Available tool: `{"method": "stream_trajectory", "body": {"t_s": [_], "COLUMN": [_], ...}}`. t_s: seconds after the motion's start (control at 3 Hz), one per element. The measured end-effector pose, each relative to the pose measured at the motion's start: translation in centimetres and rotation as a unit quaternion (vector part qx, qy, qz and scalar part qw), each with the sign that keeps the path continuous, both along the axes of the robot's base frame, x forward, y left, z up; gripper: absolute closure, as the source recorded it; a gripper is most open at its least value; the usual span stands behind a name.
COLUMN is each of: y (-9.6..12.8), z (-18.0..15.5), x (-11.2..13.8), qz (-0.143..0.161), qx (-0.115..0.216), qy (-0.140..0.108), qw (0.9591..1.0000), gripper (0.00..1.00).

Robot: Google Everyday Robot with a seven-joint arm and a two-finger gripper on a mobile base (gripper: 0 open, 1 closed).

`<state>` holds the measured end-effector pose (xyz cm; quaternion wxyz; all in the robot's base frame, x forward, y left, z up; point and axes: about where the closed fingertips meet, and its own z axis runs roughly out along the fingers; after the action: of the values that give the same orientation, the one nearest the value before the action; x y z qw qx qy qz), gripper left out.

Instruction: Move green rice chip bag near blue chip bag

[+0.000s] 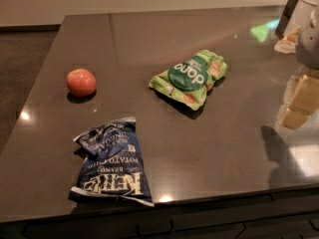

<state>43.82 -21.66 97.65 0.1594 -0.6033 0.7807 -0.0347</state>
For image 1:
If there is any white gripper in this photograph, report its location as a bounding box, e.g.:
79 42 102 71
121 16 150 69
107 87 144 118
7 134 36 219
279 5 319 129

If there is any green rice chip bag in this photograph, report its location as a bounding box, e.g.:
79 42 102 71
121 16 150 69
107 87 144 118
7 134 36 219
149 50 227 111

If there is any blue potato chip bag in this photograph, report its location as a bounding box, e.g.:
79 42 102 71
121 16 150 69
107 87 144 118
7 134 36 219
70 117 155 207

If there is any red apple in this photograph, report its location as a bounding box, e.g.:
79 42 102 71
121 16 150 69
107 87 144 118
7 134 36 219
66 69 97 98

